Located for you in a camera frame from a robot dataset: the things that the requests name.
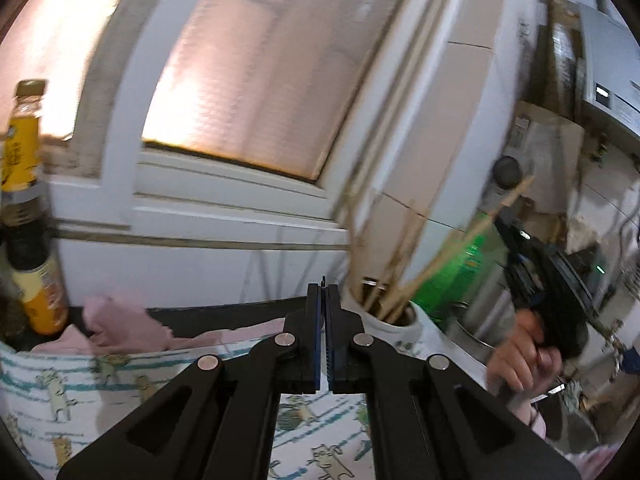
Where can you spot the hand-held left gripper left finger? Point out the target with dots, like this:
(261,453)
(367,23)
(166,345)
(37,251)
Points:
(312,345)

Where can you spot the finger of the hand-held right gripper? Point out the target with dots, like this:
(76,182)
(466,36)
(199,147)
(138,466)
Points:
(510,235)

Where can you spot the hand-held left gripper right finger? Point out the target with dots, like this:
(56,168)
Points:
(334,347)

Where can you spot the bamboo chopstick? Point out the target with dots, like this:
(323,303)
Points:
(450,255)

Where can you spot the white cup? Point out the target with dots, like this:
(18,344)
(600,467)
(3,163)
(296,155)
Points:
(400,332)

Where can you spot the person's right forearm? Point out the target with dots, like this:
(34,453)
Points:
(532,417)

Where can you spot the person's right hand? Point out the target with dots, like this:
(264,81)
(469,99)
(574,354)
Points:
(520,365)

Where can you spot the black round ladle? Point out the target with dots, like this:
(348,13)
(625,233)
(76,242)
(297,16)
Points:
(507,171)

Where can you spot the green dish soap bottle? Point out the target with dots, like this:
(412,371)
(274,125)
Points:
(460,280)

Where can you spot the steel pot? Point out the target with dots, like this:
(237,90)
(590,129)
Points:
(480,320)

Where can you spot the pink cloth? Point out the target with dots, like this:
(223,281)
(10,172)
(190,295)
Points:
(125,325)

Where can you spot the grey water heater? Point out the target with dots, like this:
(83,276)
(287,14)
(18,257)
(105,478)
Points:
(615,75)

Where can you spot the cat printed cloth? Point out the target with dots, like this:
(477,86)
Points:
(75,400)

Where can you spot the white framed frosted window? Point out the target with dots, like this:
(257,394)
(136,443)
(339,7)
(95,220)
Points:
(240,85)

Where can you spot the yellow label sauce bottle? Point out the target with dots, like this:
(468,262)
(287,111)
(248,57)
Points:
(30,185)

